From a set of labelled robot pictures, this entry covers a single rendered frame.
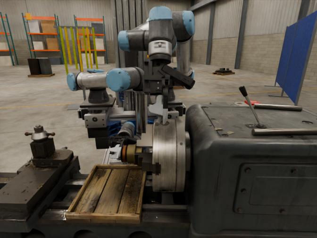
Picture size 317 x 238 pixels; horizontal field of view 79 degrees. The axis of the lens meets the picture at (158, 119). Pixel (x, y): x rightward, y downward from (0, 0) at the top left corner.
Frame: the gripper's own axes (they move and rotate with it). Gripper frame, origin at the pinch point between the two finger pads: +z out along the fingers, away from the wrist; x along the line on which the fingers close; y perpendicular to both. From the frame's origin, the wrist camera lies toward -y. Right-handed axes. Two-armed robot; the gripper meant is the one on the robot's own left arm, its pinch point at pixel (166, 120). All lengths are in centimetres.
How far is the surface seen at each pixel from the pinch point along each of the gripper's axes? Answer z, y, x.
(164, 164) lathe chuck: 16.2, 0.3, -8.6
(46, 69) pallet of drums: -285, 679, -1030
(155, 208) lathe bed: 39.4, 3.9, -24.3
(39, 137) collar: 9, 59, -27
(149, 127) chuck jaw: 3.3, 7.1, -26.6
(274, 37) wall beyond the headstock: -515, -684, -1147
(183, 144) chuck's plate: 8.9, -6.8, -10.0
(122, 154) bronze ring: 14.8, 18.2, -20.6
